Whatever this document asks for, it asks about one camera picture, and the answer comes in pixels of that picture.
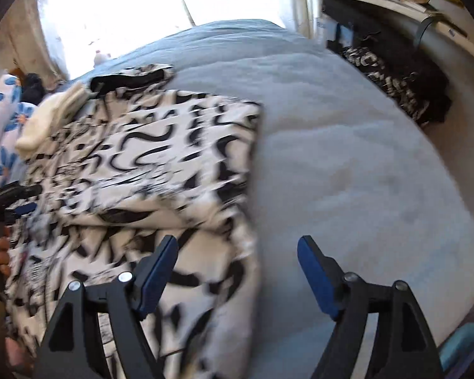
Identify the wooden bookshelf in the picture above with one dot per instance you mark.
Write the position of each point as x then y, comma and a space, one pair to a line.
403, 4

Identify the beige curtain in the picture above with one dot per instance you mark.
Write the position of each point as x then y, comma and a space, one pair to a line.
27, 43

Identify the blue floral quilt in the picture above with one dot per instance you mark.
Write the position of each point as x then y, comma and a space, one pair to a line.
0, 122

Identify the light blue object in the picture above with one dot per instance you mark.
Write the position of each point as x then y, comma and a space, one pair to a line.
460, 343

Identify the grey bed blanket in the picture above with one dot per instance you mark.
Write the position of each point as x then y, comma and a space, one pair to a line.
339, 146

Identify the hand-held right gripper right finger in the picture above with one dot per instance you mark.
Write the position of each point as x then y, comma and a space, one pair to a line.
318, 280

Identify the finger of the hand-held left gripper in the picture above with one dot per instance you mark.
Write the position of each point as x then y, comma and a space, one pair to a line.
19, 192
23, 209

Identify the black and white patterned cloth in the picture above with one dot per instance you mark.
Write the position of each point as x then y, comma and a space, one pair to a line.
403, 90

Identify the black and white printed jacket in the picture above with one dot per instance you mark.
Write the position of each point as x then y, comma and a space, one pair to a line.
142, 166

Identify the sheer white flowered curtain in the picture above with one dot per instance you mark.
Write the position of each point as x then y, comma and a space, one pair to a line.
300, 0

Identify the black furniture piece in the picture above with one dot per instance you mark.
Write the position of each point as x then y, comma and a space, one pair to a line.
339, 31

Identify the cream fleece garment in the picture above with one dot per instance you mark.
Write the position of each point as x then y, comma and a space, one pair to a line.
47, 118

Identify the dark cloth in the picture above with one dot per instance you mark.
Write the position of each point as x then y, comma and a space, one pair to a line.
33, 87

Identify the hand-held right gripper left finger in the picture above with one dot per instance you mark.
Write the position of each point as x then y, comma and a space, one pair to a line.
158, 276

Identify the white and pink plush toy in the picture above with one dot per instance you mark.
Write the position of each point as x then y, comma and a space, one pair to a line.
100, 59

